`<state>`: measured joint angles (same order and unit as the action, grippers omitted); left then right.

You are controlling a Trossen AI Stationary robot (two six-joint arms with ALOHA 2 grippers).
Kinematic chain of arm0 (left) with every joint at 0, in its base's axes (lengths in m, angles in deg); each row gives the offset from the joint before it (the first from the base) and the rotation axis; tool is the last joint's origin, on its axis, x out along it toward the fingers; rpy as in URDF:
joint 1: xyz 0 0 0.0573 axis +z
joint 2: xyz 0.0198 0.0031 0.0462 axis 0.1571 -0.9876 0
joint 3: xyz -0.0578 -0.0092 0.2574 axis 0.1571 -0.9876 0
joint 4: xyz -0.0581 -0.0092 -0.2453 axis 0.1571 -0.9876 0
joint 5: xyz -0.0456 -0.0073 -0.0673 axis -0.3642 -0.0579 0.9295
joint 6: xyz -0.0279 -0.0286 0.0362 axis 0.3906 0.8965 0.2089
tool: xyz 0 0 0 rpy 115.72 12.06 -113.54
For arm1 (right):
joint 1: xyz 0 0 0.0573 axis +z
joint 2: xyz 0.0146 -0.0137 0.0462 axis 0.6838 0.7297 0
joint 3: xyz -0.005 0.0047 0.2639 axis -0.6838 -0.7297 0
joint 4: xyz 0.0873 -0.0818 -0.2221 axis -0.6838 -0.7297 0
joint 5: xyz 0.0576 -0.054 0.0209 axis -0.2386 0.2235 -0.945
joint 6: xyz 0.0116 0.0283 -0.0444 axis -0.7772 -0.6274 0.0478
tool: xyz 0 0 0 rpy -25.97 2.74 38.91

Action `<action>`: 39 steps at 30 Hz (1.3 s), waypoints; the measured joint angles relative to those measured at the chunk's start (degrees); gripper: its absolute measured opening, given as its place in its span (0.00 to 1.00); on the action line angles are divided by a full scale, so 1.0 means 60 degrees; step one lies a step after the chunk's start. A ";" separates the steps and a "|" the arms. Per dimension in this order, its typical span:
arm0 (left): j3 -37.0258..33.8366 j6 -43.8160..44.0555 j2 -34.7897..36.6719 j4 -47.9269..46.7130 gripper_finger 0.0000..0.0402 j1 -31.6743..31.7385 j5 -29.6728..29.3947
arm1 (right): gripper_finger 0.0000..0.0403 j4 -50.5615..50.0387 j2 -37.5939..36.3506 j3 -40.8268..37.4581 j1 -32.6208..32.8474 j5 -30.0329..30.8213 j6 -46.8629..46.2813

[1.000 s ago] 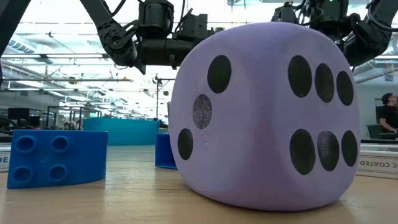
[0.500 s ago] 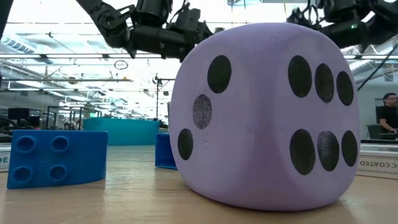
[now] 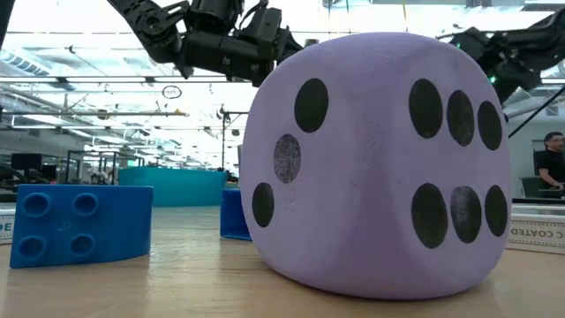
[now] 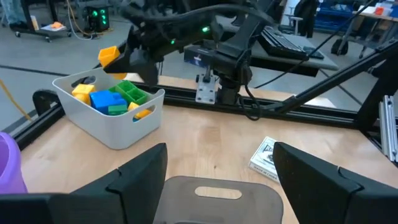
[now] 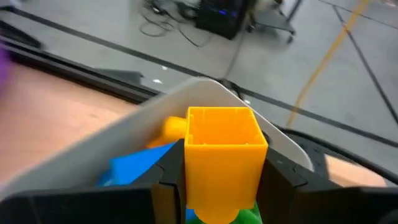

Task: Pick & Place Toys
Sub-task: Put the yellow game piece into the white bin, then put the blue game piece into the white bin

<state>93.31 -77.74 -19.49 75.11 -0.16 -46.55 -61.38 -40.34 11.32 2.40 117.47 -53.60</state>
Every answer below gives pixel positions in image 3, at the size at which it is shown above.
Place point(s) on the purple foam die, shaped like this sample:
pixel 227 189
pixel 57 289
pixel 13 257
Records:
pixel 366 176

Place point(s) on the blue curved brick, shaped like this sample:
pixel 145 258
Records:
pixel 115 229

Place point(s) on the card box teal print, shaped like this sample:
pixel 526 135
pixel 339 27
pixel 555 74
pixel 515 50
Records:
pixel 6 234

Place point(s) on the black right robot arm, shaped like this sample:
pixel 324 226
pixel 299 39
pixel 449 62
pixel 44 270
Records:
pixel 516 57

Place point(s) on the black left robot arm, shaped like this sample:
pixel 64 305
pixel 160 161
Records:
pixel 212 53

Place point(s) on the black stand pole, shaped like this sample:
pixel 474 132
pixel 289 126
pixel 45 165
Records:
pixel 223 141

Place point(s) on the teal plastic bin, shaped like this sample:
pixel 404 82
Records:
pixel 172 185

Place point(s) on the black monitor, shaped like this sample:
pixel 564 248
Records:
pixel 26 162

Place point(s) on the grey office chair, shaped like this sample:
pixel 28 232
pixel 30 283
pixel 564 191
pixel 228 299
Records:
pixel 529 187

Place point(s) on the person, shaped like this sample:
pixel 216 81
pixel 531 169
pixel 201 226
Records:
pixel 549 168

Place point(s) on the plain white card box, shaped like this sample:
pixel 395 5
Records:
pixel 536 234

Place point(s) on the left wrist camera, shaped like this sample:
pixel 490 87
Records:
pixel 265 24

